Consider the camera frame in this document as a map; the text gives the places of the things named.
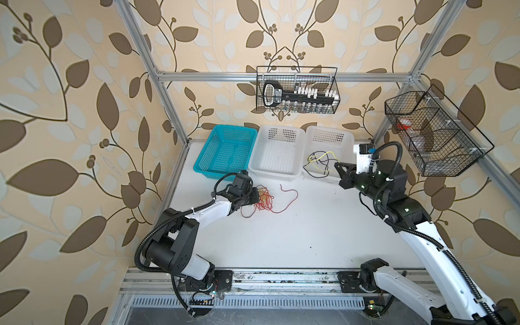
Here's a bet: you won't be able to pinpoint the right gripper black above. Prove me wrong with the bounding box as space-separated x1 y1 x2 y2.
335 161 385 207

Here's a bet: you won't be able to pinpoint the red wires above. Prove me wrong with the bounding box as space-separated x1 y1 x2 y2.
241 183 299 218

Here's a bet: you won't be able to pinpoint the black wires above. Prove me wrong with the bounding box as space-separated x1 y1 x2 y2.
302 152 332 180

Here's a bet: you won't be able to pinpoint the yellow wires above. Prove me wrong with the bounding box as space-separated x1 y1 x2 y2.
307 151 338 169

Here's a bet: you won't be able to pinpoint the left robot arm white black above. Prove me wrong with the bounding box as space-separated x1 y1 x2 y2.
134 170 259 288

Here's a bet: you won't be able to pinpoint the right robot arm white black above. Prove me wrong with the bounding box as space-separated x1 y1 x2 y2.
334 142 517 324

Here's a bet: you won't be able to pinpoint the right white plastic basket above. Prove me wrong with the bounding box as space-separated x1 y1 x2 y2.
301 126 356 185

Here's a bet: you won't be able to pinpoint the white plastic basket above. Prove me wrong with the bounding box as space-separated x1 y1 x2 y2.
248 125 306 181
301 126 356 185

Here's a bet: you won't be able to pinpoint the teal plastic basket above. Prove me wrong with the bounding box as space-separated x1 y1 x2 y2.
193 125 258 180

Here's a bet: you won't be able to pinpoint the middle white plastic basket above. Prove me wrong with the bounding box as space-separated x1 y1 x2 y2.
248 125 306 181

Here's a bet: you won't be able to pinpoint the red capped item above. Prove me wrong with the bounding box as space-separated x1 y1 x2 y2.
396 119 413 131

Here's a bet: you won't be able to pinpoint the black tool with vials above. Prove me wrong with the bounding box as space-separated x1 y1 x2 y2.
259 80 341 108

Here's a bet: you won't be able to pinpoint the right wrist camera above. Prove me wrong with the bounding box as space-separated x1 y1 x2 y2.
353 143 375 174

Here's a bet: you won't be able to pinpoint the side black wire basket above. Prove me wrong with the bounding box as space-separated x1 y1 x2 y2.
385 84 495 177

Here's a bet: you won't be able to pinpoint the back black wire basket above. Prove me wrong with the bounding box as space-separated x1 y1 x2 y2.
256 65 341 115

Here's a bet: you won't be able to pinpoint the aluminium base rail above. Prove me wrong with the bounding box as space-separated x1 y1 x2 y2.
121 267 448 310

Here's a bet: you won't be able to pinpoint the aluminium frame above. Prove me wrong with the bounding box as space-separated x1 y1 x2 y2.
113 0 520 196

